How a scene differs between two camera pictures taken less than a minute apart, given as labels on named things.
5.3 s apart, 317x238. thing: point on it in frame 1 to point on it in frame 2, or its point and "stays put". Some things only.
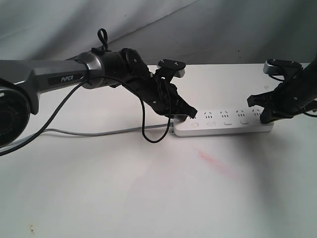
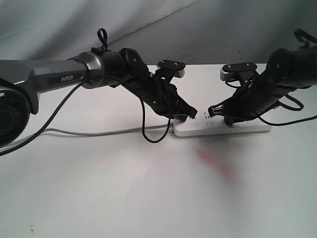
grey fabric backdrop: [194, 31] stays put
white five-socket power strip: [213, 122] stays put
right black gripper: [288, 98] to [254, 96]
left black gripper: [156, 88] stays put
